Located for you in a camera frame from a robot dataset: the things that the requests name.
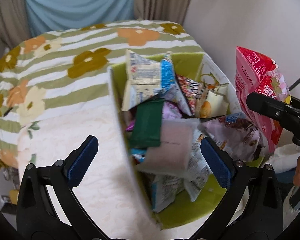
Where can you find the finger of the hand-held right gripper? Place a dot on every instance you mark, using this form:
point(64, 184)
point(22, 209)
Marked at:
point(262, 103)

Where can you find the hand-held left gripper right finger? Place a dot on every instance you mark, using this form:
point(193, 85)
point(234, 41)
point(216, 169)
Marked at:
point(215, 162)

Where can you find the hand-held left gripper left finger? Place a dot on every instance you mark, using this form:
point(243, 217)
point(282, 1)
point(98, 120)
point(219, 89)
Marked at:
point(83, 160)

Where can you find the red pink strawberry snack packet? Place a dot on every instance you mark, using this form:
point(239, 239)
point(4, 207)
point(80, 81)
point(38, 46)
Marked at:
point(255, 80)

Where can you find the grey red snack packet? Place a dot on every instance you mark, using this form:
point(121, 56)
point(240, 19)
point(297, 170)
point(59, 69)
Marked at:
point(235, 135)

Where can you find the green cardboard box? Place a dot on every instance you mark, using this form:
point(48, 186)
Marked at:
point(205, 205)

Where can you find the pale pink snack packet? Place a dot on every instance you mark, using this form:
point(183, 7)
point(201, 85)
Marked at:
point(170, 150)

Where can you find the cream orange snack packet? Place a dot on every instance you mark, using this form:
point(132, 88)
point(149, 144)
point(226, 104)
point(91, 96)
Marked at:
point(212, 103)

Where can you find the dark green snack packet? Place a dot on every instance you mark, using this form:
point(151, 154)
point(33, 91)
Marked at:
point(147, 125)

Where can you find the blue cream snack packet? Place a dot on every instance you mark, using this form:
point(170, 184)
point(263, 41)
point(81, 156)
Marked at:
point(142, 80)

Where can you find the white cloth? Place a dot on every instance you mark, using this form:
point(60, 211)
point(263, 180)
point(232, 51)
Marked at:
point(282, 157)

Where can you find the light blue white snack packet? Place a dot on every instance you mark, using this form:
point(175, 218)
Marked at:
point(165, 192)

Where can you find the purple snack packet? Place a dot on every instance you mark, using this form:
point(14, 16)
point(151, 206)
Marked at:
point(171, 111)

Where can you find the zebra print snack packet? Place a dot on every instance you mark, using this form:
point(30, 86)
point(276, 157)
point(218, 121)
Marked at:
point(190, 92)

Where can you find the floral striped blanket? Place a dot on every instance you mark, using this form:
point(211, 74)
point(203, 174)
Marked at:
point(65, 42)

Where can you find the beige curtain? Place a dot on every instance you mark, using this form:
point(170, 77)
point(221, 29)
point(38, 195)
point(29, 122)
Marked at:
point(162, 0)
point(10, 22)

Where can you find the light blue cloth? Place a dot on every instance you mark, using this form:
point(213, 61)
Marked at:
point(77, 5)

